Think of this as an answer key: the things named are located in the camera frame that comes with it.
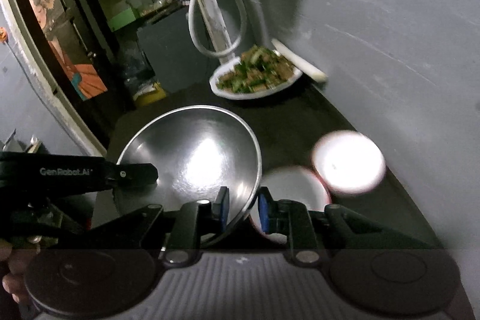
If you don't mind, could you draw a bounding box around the white bowl red rim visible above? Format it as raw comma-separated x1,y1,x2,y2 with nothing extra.
250,166,331,244
312,130,386,196

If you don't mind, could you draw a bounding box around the steel bowl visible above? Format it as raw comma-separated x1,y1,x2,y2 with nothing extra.
113,105,262,232

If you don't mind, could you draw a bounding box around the person's left hand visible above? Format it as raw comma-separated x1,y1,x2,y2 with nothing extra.
1,240,41,305

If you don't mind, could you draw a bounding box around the yellow container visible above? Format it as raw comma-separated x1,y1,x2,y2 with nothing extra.
133,82,168,108

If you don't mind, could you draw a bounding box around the white leek stalk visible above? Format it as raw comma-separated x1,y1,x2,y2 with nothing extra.
271,38,327,84

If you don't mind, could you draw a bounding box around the white plate of stir-fry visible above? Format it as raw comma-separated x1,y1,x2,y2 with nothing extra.
209,46,303,101

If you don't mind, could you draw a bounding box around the dark cabinet box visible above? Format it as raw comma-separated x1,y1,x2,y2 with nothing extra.
137,7,220,93

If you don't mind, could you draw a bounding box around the green box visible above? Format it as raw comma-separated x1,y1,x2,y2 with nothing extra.
108,7,139,32

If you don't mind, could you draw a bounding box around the orange wall plug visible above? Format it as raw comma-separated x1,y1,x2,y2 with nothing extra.
0,27,8,44

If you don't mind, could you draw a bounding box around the grey looped hose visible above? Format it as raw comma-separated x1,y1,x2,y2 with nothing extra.
187,0,249,59

